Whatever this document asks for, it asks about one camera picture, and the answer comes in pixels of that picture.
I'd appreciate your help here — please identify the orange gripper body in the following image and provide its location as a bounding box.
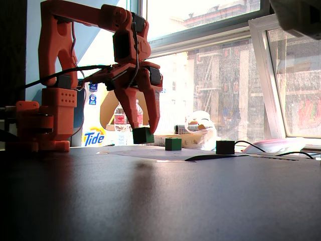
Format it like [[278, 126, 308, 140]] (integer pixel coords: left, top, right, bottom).
[[106, 60, 164, 93]]

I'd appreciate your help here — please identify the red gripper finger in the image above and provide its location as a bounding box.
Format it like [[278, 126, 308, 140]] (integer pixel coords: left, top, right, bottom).
[[114, 86, 140, 130], [140, 86, 163, 134]]

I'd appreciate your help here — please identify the green cube with round stud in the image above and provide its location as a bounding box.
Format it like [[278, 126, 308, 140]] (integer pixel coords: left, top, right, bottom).
[[132, 127, 155, 145]]

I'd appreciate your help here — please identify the white paper grid sheet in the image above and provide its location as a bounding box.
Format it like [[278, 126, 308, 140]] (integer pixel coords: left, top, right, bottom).
[[96, 145, 219, 163]]

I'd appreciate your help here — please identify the dark cube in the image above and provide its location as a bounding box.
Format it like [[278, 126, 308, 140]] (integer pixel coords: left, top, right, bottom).
[[215, 140, 235, 155]]

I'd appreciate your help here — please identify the clear water bottle red label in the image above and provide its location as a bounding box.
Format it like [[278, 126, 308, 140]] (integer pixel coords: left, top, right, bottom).
[[114, 99, 144, 146]]

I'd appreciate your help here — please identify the brown cardboard piece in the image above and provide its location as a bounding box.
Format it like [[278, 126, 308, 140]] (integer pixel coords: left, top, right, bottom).
[[99, 90, 151, 131]]

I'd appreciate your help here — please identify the white Tide detergent pack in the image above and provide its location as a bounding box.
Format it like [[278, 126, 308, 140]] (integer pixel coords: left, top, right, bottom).
[[81, 82, 108, 147]]

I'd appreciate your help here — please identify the low cardboard box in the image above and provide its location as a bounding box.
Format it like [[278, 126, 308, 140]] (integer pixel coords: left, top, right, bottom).
[[154, 133, 209, 149]]

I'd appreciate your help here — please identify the white plastic bag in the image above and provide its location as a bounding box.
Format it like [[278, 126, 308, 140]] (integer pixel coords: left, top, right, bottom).
[[184, 110, 221, 151]]

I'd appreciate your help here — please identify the pink white cloth bundle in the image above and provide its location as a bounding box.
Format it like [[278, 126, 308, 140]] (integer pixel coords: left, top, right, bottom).
[[242, 137, 306, 154]]

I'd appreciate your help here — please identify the blurry grey object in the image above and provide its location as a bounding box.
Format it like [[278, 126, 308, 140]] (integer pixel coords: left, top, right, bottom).
[[269, 0, 321, 41]]

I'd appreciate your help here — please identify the black servo cable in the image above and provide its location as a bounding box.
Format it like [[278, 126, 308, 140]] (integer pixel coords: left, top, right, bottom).
[[126, 21, 141, 88]]

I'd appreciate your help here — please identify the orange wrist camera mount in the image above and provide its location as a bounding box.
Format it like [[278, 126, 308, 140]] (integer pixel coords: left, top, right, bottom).
[[84, 65, 116, 91]]

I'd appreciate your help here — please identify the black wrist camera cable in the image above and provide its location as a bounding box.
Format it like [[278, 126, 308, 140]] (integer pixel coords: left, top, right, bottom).
[[15, 64, 112, 91]]

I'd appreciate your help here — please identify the black cable on table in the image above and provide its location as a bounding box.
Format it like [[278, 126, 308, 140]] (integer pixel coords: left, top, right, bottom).
[[234, 140, 315, 160]]

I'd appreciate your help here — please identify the white window sash frame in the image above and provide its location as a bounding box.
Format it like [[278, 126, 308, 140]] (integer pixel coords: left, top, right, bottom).
[[248, 14, 321, 146]]

